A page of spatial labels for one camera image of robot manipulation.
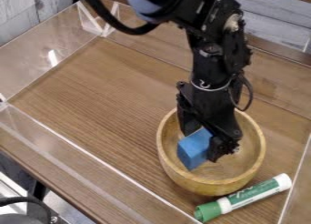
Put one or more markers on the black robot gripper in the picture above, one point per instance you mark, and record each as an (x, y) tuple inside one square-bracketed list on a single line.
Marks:
[(209, 110)]

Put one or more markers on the blue rectangular block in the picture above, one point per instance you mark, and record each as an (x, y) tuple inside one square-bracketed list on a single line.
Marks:
[(192, 148)]

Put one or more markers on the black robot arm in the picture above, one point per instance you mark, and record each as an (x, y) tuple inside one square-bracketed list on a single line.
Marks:
[(213, 26)]

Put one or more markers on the brown wooden bowl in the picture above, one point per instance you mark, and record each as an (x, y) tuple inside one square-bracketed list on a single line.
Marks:
[(212, 179)]

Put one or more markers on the green white marker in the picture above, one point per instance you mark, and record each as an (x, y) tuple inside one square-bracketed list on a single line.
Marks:
[(210, 210)]

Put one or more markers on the clear acrylic tray wall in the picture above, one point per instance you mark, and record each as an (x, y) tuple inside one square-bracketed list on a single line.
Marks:
[(85, 97)]

